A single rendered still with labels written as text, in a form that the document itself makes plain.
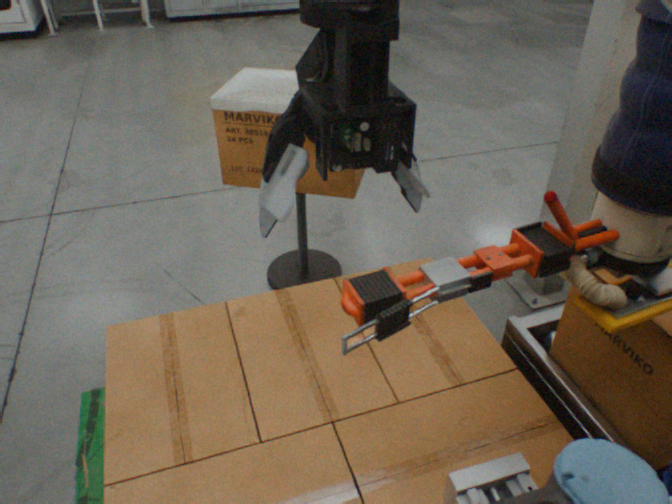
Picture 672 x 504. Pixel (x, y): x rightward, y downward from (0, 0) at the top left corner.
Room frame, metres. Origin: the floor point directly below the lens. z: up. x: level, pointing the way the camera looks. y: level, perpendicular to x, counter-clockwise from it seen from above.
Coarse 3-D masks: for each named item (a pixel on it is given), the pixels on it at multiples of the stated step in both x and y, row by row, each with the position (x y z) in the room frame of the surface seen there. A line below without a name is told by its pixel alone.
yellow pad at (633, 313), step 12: (624, 288) 0.82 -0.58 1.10; (636, 288) 0.79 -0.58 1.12; (576, 300) 0.80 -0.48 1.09; (588, 300) 0.79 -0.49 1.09; (636, 300) 0.79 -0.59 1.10; (648, 300) 0.79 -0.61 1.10; (660, 300) 0.79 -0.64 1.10; (588, 312) 0.77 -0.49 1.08; (600, 312) 0.76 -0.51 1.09; (612, 312) 0.75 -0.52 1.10; (624, 312) 0.75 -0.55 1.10; (636, 312) 0.76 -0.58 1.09; (648, 312) 0.76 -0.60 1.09; (660, 312) 0.77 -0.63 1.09; (600, 324) 0.74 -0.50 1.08; (612, 324) 0.73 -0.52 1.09; (624, 324) 0.73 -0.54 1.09
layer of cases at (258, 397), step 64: (192, 320) 1.31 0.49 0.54; (256, 320) 1.31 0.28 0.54; (320, 320) 1.31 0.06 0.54; (448, 320) 1.31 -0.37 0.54; (128, 384) 1.04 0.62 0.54; (192, 384) 1.04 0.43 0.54; (256, 384) 1.04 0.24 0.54; (320, 384) 1.04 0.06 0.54; (384, 384) 1.04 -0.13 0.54; (448, 384) 1.04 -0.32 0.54; (512, 384) 1.04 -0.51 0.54; (128, 448) 0.82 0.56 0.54; (192, 448) 0.83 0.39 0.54; (256, 448) 0.83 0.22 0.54; (320, 448) 0.83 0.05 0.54; (384, 448) 0.83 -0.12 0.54; (448, 448) 0.83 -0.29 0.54; (512, 448) 0.82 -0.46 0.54
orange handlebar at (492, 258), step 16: (592, 224) 0.89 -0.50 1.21; (576, 240) 0.83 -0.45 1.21; (592, 240) 0.83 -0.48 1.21; (608, 240) 0.84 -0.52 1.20; (480, 256) 0.77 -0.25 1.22; (496, 256) 0.77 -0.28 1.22; (528, 256) 0.78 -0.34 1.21; (416, 272) 0.73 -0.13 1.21; (480, 272) 0.73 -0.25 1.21; (496, 272) 0.74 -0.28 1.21; (416, 288) 0.69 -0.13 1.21; (432, 288) 0.69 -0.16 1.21; (352, 304) 0.65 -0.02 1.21
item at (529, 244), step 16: (528, 224) 0.86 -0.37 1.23; (544, 224) 0.86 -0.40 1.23; (512, 240) 0.83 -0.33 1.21; (528, 240) 0.80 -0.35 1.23; (544, 240) 0.82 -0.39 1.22; (560, 240) 0.82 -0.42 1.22; (512, 256) 0.82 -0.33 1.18; (544, 256) 0.76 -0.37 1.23; (560, 256) 0.77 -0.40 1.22; (528, 272) 0.78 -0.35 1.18; (544, 272) 0.76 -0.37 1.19
